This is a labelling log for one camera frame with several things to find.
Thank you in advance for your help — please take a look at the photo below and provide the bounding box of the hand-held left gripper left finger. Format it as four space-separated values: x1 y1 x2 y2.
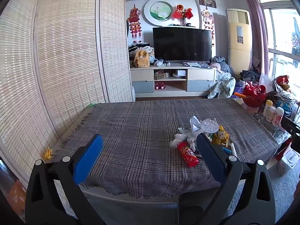
25 134 108 225

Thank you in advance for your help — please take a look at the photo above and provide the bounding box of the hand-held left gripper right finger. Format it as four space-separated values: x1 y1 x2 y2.
196 132 276 225

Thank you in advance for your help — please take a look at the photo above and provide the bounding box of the red snack can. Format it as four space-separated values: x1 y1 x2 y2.
177 142 199 167

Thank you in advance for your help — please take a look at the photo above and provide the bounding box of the yellow wrapper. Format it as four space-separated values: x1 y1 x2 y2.
211 126 229 146

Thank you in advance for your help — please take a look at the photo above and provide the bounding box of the pink printed plastic bag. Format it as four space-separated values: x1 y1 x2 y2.
200 118 220 134

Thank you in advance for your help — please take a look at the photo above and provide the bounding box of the dark waste bin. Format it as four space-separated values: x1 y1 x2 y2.
83 192 207 225

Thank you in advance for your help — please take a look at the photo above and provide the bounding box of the crumpled clear plastic wrap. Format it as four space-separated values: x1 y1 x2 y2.
170 133 188 149

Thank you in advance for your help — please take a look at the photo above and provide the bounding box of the yellow paper crane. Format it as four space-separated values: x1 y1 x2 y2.
43 148 55 162

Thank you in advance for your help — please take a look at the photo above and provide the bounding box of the plaid fringed tablecloth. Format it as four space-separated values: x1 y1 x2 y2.
50 98 279 197

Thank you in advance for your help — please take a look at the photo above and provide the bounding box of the white yellow label bottle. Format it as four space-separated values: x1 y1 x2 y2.
266 106 277 122

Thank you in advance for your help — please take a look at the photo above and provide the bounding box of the floral green cloth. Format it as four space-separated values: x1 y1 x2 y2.
207 72 236 99

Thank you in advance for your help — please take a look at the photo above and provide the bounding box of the red openwork basket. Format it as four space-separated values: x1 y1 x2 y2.
242 82 268 109

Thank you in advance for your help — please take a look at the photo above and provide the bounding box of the yellow capped white bottle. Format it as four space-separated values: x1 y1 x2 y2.
263 100 274 117

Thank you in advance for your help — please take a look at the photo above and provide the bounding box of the clear plastic container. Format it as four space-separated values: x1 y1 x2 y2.
277 148 300 170

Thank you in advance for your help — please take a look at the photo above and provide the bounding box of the orange cardboard box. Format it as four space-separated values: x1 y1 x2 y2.
9 180 27 207

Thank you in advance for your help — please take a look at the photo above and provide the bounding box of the white pink label bottle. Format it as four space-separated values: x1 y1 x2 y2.
271 106 285 125

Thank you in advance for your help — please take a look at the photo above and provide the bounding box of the beige television cabinet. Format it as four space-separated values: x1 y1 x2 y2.
130 63 217 98

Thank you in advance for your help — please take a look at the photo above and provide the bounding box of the dark folded clothing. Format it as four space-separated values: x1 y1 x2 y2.
240 70 261 83

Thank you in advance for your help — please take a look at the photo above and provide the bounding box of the white plastic bag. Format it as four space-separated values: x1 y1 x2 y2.
258 73 274 92

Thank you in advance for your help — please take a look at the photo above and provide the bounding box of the grey clothes pile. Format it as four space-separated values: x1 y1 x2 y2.
210 55 235 74

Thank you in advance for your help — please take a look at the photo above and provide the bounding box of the bamboo folding screen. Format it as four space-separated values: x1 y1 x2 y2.
0 0 136 185

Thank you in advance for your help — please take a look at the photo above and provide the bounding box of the red snack bag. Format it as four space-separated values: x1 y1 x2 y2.
276 75 291 92

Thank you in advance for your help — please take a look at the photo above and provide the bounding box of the small crumpled white bag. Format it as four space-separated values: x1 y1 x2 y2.
154 59 171 67

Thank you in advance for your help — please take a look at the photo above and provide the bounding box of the yellow plush bag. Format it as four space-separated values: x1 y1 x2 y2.
133 49 151 68

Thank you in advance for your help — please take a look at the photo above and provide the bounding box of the black flat television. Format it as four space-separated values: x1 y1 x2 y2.
152 27 213 63

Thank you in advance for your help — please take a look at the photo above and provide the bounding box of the cream standing air conditioner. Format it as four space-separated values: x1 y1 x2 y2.
226 9 254 74

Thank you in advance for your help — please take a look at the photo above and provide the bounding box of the pile of mixed clothes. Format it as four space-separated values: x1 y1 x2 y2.
128 42 155 59

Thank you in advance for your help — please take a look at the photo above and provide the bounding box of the purple curtain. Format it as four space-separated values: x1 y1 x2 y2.
241 0 270 75

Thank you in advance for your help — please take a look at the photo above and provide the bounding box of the large window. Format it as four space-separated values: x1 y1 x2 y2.
257 0 300 81

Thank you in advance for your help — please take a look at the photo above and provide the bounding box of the doll string wall hanging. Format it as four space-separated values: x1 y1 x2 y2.
202 7 215 45

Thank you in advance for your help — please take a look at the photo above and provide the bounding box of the red fish wall hanging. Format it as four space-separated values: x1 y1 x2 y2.
127 4 142 44

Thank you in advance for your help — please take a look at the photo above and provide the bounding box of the round lotus wall picture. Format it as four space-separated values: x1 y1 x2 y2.
143 0 174 27

